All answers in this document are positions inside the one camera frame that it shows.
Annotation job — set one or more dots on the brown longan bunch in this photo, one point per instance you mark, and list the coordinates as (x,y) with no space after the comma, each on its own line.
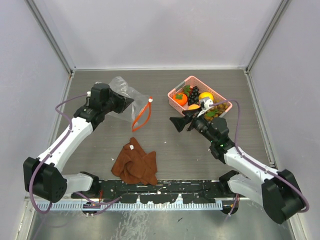
(216,111)

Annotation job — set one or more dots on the grey slotted cable duct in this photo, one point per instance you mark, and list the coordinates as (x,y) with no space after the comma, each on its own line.
(83,205)

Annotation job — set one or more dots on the aluminium frame rail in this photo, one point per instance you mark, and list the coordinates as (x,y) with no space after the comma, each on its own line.
(160,197)

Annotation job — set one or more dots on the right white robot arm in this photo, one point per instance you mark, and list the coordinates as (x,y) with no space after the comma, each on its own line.
(276,191)

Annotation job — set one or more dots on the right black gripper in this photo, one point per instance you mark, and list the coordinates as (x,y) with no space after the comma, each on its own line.
(180,122)

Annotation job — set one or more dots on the orange persimmon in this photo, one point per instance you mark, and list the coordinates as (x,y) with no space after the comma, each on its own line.
(180,98)

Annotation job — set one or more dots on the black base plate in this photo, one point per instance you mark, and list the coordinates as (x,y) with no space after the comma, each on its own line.
(160,191)

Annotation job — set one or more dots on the brown cloth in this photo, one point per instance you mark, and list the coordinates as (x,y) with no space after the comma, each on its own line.
(133,165)

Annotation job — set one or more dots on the pink plastic basket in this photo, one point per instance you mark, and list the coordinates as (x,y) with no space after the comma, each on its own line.
(193,81)

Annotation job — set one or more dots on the orange peach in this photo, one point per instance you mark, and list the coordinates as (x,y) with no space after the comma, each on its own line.
(193,107)

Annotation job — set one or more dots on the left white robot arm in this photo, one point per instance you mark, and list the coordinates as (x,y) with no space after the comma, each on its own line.
(43,175)

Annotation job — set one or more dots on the dark grape bunch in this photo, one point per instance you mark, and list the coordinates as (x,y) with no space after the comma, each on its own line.
(193,98)

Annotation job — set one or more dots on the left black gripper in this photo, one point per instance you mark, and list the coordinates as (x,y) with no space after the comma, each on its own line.
(123,102)

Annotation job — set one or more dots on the yellow apple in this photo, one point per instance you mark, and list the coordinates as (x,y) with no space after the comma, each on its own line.
(204,95)

